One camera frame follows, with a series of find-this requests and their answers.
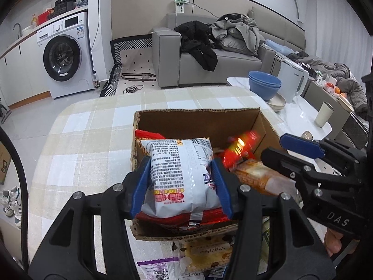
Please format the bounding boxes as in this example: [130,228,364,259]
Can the wall socket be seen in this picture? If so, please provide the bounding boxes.
[173,0,190,14]

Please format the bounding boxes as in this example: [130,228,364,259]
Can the black pressure cooker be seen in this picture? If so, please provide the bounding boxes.
[55,0,77,13]

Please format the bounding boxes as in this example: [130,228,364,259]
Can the person's right hand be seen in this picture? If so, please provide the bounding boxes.
[323,228,354,258]

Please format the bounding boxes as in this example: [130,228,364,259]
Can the patterned play mat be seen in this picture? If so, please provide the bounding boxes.
[99,34,158,97]

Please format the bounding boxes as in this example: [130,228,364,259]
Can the purple silver snack packet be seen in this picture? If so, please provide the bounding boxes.
[137,257,204,280]

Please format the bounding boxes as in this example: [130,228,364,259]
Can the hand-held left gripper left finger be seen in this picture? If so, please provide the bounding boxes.
[28,156,152,280]

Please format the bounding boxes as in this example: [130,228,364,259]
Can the white snack bag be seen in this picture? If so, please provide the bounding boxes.
[140,137,222,220]

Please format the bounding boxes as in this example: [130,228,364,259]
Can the orange snack packet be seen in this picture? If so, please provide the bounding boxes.
[233,159,297,196]

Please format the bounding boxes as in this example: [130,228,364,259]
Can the white washing machine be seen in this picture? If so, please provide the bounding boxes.
[36,11,97,99]

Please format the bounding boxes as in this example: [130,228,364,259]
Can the white kettle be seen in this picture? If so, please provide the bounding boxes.
[275,58,310,103]

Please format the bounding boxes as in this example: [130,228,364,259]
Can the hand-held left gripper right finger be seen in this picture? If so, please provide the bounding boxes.
[211,158,335,280]

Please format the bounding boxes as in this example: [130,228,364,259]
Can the blue folded cloth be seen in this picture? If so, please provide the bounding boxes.
[265,39,290,55]

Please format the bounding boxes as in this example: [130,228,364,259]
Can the small printed cardboard box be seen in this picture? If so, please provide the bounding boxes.
[0,144,13,186]

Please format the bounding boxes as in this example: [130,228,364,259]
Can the grey blanket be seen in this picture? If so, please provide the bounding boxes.
[291,51,368,114]

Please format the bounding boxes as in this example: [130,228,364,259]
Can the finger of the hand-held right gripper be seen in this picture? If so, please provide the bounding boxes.
[260,147,362,202]
[280,133,367,176]

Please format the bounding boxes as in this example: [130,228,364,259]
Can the grey sofa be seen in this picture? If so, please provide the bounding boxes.
[151,6,306,89]

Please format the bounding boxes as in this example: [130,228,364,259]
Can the white cup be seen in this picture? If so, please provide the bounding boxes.
[315,101,334,128]

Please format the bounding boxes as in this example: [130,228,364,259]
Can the beige plate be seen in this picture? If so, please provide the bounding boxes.
[266,93,288,112]

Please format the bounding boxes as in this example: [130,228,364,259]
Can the clear cracker biscuit packet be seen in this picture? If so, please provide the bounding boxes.
[179,237,234,272]

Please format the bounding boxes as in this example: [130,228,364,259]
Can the white sneaker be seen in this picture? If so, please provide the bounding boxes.
[12,209,23,228]
[0,185,21,217]

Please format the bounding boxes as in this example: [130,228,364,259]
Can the brown cardboard box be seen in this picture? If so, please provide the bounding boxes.
[130,108,289,241]

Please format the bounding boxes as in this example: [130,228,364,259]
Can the white counter cabinet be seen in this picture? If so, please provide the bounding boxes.
[0,26,53,109]

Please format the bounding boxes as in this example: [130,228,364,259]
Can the green cookie package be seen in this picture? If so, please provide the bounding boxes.
[258,216,279,273]

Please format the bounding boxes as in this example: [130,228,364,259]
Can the black jacket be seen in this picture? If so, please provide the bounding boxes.
[175,20,218,71]

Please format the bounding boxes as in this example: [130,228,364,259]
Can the grey clothes pile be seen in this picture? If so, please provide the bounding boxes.
[210,13,266,57]

